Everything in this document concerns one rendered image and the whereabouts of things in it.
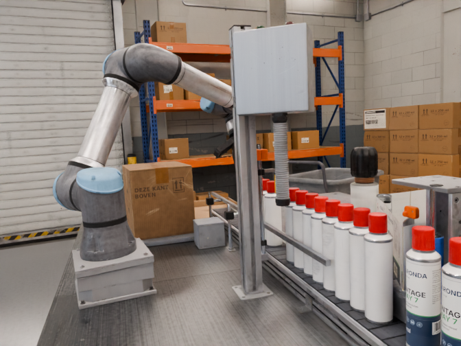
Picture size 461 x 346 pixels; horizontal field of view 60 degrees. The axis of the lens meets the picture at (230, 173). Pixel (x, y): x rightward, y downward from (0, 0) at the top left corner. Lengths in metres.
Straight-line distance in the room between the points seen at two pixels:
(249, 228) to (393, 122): 3.84
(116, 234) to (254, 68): 0.55
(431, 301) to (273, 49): 0.58
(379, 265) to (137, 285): 0.62
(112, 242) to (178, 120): 4.63
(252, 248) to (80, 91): 4.49
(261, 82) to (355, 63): 6.36
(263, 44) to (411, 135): 3.76
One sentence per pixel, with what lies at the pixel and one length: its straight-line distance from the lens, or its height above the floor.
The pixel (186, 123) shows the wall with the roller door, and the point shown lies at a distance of 5.70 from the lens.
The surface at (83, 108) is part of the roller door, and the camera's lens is 5.32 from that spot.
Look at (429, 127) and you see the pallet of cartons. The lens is 4.49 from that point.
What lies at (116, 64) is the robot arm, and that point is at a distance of 1.32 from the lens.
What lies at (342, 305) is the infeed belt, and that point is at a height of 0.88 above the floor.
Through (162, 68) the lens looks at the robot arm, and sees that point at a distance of 1.24.
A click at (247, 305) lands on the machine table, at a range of 1.02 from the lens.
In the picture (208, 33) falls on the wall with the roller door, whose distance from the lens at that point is 5.98.
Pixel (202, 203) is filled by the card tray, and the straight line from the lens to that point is 2.23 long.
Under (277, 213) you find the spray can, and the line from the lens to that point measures 1.26.
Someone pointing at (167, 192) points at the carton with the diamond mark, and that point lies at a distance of 1.56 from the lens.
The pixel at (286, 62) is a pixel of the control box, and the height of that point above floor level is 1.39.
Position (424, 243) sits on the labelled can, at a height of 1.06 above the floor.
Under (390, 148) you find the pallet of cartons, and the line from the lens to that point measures 4.78.
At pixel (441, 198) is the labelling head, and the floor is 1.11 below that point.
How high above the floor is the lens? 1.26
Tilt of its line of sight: 6 degrees down
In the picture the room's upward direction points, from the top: 3 degrees counter-clockwise
